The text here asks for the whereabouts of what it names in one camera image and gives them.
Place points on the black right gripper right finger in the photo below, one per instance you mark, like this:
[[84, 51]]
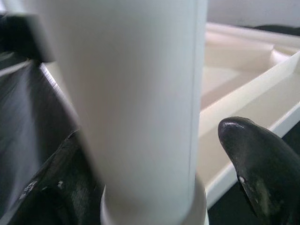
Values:
[[264, 168]]

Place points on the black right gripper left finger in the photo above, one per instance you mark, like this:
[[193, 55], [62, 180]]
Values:
[[58, 187]]

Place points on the white plastic table leg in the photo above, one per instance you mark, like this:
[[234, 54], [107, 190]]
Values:
[[129, 93]]

